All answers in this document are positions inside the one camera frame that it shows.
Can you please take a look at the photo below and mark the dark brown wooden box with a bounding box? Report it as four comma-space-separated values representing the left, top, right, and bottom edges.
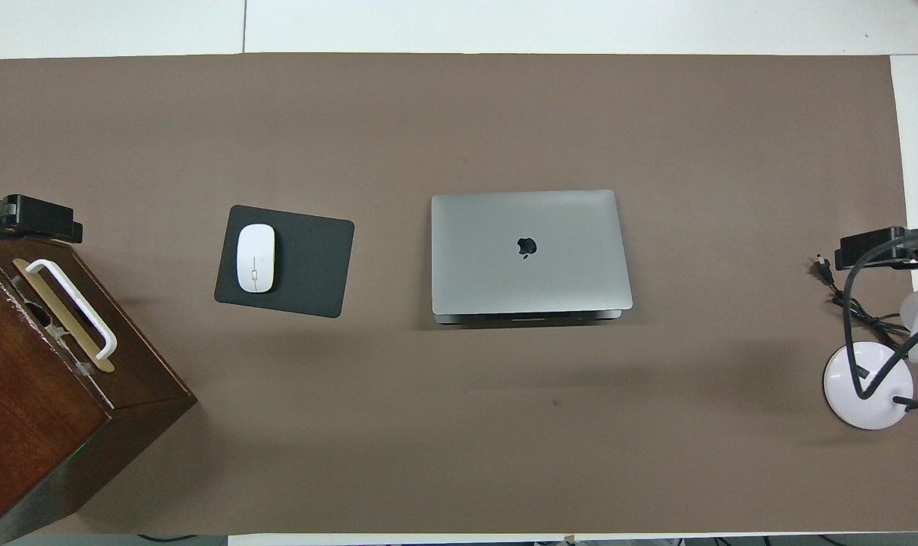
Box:
0, 241, 198, 546

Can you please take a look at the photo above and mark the brass handle backing plate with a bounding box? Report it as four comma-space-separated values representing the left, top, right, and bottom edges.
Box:
11, 258, 116, 374

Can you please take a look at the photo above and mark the white box handle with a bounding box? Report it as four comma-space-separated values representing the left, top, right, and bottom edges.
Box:
25, 259, 118, 361

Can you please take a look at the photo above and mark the black mouse pad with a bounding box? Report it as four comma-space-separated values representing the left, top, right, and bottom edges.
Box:
214, 205, 355, 319

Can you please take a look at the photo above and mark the silver laptop with apple logo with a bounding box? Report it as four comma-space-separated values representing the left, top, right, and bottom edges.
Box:
430, 190, 633, 325

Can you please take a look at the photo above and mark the black lamp power cable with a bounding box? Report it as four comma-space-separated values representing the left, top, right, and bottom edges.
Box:
814, 256, 911, 353

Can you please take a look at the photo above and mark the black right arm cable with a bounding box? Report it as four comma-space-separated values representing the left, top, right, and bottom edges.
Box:
842, 231, 918, 400

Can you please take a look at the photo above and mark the white computer mouse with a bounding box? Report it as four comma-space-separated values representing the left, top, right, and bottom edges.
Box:
236, 223, 276, 294

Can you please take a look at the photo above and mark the brown table mat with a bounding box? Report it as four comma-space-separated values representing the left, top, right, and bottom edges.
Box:
0, 53, 918, 535

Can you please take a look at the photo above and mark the white desk lamp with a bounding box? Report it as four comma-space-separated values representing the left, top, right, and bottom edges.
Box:
823, 271, 918, 431

